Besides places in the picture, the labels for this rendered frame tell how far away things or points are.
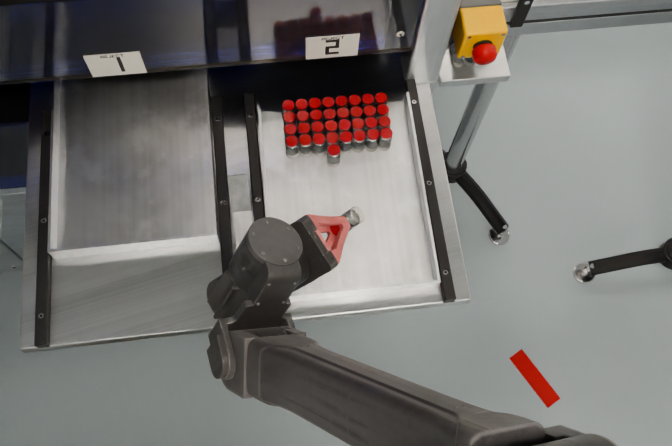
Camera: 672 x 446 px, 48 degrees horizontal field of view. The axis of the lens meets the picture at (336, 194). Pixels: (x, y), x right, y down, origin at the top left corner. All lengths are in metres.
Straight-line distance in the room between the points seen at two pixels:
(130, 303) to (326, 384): 0.65
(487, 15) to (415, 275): 0.44
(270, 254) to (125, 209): 0.59
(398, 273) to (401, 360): 0.89
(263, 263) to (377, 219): 0.54
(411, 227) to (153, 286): 0.42
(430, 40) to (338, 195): 0.29
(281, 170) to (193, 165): 0.15
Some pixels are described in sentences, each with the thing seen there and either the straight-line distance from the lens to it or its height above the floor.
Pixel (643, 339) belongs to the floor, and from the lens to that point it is 2.27.
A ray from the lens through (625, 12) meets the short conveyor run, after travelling 1.54.
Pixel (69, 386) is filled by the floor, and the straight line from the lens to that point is 2.15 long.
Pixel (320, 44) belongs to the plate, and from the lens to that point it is 1.21.
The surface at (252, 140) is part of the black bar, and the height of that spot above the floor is 0.90.
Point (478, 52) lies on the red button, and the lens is 1.26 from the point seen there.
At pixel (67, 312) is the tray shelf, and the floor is 0.88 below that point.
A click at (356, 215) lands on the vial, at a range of 0.92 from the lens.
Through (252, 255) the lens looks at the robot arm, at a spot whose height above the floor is 1.35.
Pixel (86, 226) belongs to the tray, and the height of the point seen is 0.88.
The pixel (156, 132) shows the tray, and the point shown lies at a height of 0.88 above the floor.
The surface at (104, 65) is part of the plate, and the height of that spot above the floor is 1.02.
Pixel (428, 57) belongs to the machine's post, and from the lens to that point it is 1.29.
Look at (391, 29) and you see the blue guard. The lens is 1.21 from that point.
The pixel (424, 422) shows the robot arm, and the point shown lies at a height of 1.52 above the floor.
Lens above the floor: 2.03
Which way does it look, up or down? 67 degrees down
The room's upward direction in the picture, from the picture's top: 5 degrees clockwise
